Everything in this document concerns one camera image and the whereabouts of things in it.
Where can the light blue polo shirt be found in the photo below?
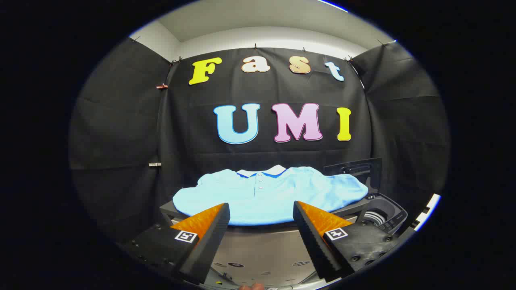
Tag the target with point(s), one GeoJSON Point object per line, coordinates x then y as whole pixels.
{"type": "Point", "coordinates": [274, 193]}

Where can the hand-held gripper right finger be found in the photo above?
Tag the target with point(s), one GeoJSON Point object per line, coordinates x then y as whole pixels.
{"type": "Point", "coordinates": [312, 241]}

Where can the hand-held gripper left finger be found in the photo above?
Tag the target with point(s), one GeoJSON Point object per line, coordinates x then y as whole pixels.
{"type": "Point", "coordinates": [209, 241]}

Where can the black backdrop cloth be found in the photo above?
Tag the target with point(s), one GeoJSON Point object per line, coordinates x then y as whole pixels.
{"type": "Point", "coordinates": [262, 88]}

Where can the dark grey washing machine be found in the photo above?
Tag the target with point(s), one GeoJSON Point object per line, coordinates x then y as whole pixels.
{"type": "Point", "coordinates": [397, 213]}

